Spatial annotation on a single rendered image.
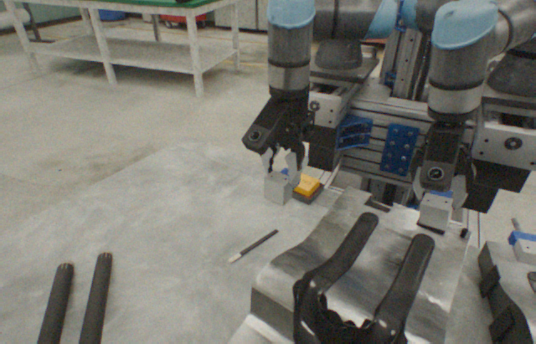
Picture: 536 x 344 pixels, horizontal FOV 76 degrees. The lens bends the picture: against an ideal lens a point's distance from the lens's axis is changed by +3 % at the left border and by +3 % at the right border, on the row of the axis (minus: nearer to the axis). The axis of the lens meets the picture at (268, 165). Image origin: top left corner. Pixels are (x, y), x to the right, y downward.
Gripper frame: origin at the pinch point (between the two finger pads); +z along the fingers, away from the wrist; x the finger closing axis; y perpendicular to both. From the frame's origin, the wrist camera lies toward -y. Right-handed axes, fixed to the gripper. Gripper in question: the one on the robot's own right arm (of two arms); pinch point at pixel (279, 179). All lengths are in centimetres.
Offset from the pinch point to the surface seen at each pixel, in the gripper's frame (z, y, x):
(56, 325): 9.8, -42.1, 14.8
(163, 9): 12, 177, 244
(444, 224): 3.6, 10.0, -31.2
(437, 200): -0.1, 11.7, -28.7
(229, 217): 15.1, -3.0, 12.7
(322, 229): 6.7, -1.8, -11.6
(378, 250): 6.6, -0.6, -22.8
